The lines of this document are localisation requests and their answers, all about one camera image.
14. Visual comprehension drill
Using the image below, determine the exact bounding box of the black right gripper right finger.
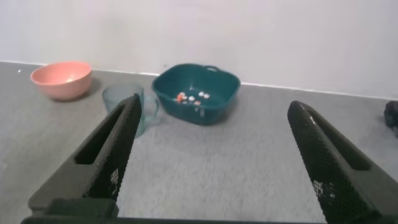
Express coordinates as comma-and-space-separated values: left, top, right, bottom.
287, 100, 398, 224

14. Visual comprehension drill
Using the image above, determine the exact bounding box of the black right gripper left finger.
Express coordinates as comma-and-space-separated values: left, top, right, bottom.
27, 93, 142, 218

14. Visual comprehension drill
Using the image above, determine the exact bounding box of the blue ribbed transparent cup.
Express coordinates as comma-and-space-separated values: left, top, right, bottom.
102, 82, 161, 139

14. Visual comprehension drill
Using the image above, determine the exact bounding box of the pink ribbed bowl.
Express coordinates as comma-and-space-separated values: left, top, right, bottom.
29, 60, 93, 101

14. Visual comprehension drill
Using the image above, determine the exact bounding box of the black object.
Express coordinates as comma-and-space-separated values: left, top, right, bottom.
383, 100, 398, 138

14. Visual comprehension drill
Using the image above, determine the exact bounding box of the teal plastic basin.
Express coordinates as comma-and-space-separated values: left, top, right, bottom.
151, 63, 242, 126

